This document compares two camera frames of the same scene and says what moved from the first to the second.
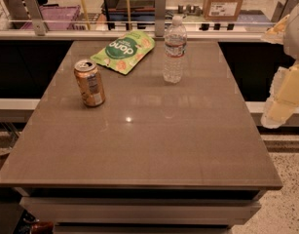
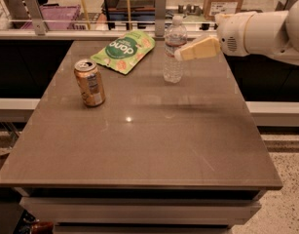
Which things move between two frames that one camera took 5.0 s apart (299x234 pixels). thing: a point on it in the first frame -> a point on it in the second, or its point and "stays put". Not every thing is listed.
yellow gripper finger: x=287 y=93 -> x=205 y=48
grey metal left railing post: x=33 y=8 stays put
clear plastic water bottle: x=175 y=52 stays put
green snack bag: x=126 y=53 stays put
